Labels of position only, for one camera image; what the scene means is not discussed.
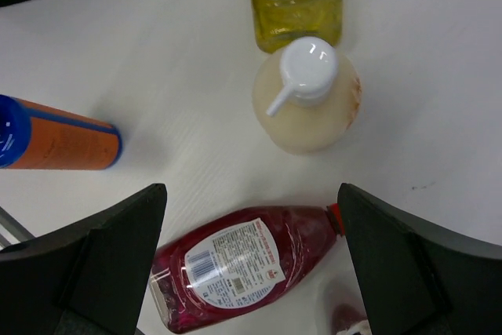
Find orange blue pump bottle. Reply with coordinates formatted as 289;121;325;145
1;95;122;170

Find cream pump lotion bottle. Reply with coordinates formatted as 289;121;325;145
252;37;362;155

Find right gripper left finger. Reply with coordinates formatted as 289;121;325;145
1;183;167;334

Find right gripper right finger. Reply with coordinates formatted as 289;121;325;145
337;184;501;334

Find large red dish soap bottle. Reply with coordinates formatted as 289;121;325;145
149;204;345;334

